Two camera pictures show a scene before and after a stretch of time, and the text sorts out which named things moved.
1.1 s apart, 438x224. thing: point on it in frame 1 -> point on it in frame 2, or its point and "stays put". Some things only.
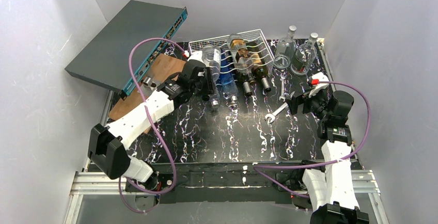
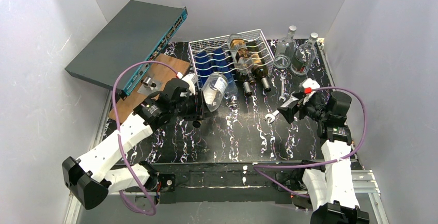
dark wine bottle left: [245, 77] stays put
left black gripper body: [208, 82] -> [199, 106]
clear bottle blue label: [211, 56] -> [215, 90]
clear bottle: [304, 54] stays put
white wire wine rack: [240, 51] stays put
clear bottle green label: [285, 49] stays put
